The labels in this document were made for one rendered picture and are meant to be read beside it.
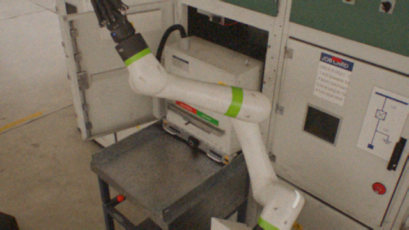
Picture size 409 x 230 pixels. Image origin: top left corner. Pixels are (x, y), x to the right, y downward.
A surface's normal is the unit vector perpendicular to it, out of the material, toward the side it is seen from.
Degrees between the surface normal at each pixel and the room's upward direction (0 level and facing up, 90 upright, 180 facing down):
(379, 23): 90
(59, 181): 0
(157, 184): 0
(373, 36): 90
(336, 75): 90
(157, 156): 0
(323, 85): 90
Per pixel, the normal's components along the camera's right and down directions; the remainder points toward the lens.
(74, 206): 0.03, -0.84
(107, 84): 0.53, 0.47
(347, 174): -0.68, 0.38
